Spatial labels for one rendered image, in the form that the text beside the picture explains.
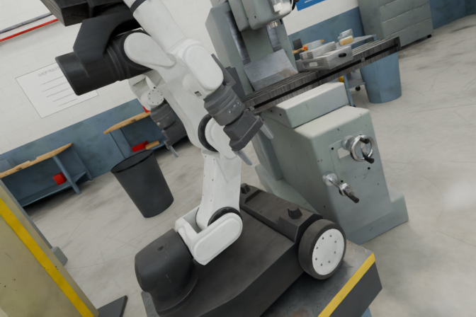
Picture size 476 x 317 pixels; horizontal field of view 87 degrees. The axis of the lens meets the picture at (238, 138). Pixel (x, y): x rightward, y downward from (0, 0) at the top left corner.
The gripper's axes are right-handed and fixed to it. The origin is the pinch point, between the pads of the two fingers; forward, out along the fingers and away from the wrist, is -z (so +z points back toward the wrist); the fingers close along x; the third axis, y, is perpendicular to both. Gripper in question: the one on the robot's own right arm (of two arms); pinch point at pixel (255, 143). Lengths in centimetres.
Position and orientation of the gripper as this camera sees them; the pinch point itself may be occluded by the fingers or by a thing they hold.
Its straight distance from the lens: 72.6
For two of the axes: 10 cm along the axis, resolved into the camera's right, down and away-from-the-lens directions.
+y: -5.2, 0.0, 8.5
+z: -6.0, -7.1, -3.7
